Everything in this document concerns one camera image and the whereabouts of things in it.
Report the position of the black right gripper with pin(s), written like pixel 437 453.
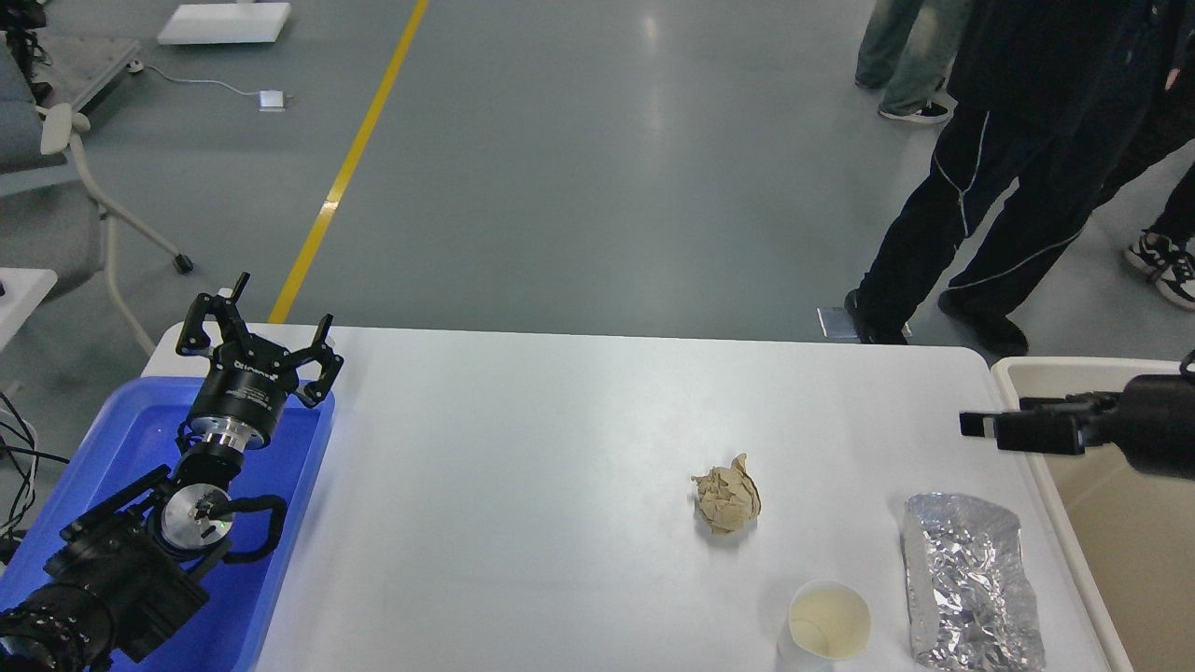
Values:
pixel 1152 425

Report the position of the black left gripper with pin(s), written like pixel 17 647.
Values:
pixel 241 390

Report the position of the white paper cup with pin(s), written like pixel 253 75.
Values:
pixel 827 623

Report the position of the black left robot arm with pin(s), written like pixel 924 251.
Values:
pixel 129 574

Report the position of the beige plastic bin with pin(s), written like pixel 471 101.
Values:
pixel 1126 537

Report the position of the blue plastic tray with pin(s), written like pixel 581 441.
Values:
pixel 135 432

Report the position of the person with black-white sneakers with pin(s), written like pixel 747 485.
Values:
pixel 1161 252

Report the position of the crumpled aluminium foil bag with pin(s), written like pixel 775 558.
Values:
pixel 970 604

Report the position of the white side table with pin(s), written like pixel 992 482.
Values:
pixel 24 289

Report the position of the grey office chair left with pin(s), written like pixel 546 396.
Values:
pixel 56 219

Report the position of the left metal floor plate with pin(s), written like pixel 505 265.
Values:
pixel 836 324

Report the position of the white power adapter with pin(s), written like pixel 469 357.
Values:
pixel 272 101

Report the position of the person in black tracksuit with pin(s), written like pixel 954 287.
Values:
pixel 1048 96

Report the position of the white flat board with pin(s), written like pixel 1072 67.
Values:
pixel 225 23

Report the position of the grey metal platform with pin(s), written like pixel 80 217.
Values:
pixel 79 67

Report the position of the crumpled brown paper ball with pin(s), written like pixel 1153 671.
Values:
pixel 727 498

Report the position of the person in grey jeans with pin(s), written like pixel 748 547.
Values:
pixel 906 52

